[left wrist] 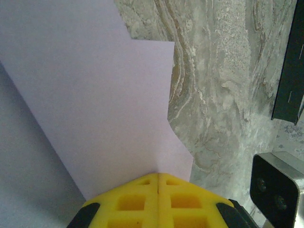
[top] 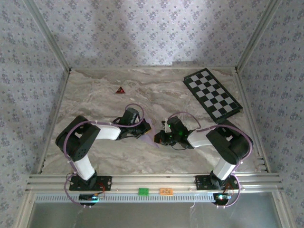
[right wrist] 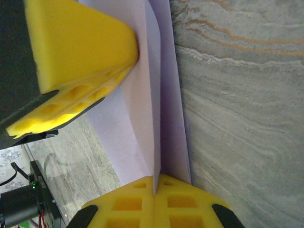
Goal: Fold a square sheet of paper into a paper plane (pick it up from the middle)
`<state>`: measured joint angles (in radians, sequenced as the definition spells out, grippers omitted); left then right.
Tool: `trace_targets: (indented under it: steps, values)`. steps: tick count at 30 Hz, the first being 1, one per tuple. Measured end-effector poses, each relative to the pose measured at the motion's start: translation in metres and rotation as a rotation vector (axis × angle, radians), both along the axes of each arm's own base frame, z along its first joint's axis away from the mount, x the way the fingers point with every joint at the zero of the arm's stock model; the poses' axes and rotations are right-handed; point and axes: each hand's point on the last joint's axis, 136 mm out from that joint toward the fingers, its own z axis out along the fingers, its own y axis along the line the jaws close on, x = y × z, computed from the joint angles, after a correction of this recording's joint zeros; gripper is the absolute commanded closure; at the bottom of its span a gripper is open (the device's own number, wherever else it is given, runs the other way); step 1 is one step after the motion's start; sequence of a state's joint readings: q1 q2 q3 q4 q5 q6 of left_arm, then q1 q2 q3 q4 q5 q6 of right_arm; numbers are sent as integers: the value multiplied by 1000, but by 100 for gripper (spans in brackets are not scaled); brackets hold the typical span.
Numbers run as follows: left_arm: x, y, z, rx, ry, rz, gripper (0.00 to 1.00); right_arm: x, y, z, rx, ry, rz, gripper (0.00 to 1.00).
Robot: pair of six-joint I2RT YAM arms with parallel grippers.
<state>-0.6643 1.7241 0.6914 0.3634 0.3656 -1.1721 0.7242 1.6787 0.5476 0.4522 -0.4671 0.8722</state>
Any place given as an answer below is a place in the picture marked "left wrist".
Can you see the purple paper sheet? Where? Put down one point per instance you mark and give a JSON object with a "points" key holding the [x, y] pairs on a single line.
{"points": [[95, 95]]}

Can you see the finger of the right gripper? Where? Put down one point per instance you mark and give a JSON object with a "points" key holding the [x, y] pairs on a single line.
{"points": [[249, 219]]}

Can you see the black white chessboard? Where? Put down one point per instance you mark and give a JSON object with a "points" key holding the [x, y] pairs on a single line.
{"points": [[292, 71]]}

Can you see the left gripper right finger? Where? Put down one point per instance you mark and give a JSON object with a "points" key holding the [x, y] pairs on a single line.
{"points": [[190, 213]]}

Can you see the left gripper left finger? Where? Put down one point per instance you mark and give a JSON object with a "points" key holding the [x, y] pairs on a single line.
{"points": [[133, 213]]}

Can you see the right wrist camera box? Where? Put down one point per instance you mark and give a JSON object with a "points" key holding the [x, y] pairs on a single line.
{"points": [[275, 190]]}

